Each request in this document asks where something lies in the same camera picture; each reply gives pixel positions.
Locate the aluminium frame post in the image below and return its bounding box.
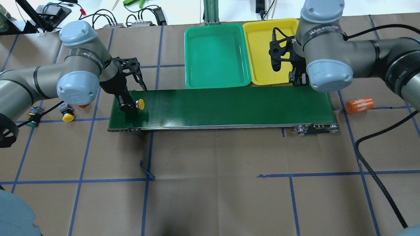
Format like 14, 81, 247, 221
203, 0, 220, 26

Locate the green conveyor belt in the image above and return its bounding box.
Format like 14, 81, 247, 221
107, 86, 339, 136

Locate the orange cylinder with white print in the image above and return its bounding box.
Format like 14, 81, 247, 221
345, 97, 374, 114

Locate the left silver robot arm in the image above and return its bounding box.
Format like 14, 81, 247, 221
0, 20, 147, 148

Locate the green handled reacher tool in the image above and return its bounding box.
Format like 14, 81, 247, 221
123, 0, 158, 12

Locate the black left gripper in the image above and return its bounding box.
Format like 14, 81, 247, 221
99, 58, 148, 113

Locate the yellow plastic tray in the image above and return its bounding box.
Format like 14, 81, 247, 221
242, 18, 310, 86

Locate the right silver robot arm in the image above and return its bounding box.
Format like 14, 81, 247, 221
268, 0, 419, 109

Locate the green plastic tray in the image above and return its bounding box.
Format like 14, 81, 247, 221
184, 23, 251, 89

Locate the black power adapter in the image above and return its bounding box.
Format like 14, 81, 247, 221
152, 7, 167, 26

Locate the loose blue tape strip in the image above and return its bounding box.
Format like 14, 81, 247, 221
138, 161, 156, 181

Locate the yellow push button switch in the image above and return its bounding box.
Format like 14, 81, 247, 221
135, 99, 145, 110

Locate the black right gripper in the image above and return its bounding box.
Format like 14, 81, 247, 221
268, 33, 307, 86

